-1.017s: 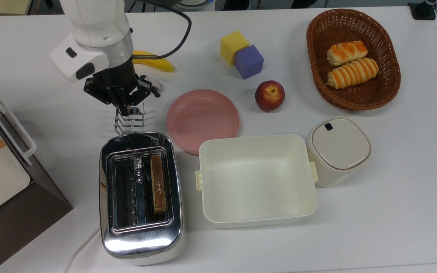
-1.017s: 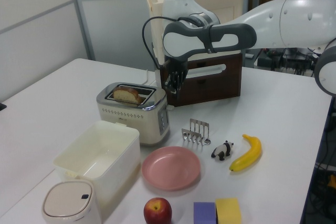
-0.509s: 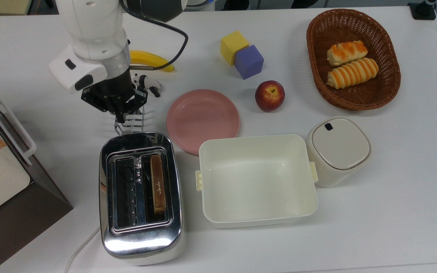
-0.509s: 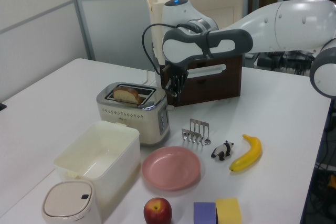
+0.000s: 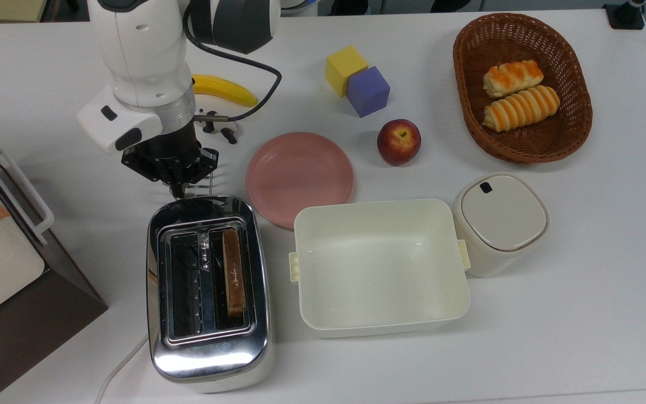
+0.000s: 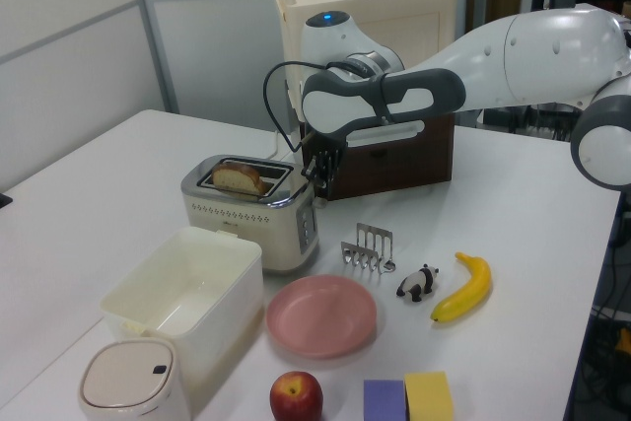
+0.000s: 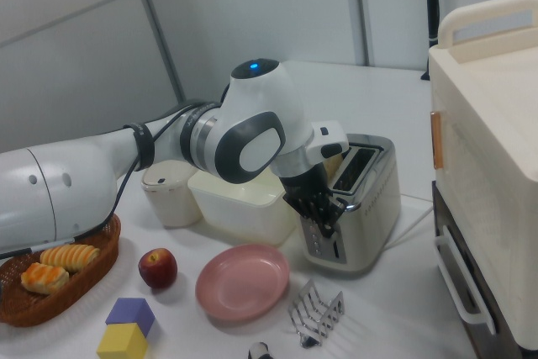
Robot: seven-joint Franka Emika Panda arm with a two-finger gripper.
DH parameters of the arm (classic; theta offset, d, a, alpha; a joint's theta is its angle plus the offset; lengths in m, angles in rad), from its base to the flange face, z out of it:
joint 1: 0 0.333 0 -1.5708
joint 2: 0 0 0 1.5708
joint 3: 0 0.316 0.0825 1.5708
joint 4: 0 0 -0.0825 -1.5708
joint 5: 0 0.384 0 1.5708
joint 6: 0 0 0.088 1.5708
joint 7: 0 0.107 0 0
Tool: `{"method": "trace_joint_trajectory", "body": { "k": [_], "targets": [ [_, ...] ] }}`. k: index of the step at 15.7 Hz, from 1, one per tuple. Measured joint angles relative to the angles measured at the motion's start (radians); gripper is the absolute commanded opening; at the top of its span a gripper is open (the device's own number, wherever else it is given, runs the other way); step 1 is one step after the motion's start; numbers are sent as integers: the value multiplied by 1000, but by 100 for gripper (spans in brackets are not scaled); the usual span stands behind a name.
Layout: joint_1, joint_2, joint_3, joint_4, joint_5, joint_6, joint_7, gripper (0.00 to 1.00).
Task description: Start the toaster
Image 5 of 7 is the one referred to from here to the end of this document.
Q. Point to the brown wicker basket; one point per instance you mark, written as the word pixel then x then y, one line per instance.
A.
pixel 469 112

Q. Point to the red apple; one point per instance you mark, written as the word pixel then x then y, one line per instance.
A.
pixel 398 143

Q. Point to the toasted bread slice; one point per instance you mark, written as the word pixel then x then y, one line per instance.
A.
pixel 233 275

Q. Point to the white rectangular plastic container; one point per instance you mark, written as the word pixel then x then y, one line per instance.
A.
pixel 379 269

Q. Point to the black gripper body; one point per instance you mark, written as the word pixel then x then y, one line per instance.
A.
pixel 166 146

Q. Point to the orange glazed bread roll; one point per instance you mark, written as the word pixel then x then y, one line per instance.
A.
pixel 511 78

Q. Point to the yellow banana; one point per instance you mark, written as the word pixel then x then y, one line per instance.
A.
pixel 227 90

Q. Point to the pink plate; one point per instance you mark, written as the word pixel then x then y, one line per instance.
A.
pixel 300 179

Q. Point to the yellow cube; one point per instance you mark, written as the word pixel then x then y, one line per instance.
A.
pixel 342 67

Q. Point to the striped long bread roll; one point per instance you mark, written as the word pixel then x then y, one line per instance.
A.
pixel 519 108

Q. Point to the purple cube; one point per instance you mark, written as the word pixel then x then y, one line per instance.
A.
pixel 368 92

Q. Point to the cream and chrome toaster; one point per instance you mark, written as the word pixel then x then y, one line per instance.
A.
pixel 211 359

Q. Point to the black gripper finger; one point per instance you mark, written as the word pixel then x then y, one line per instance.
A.
pixel 199 165
pixel 155 168

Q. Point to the panda figurine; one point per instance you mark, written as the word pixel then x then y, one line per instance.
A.
pixel 227 134

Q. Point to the metal toast rack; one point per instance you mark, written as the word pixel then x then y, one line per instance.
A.
pixel 211 182

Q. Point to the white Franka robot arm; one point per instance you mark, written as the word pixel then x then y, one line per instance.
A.
pixel 143 56

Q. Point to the small cream lidded bin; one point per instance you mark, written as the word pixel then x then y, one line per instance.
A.
pixel 502 213

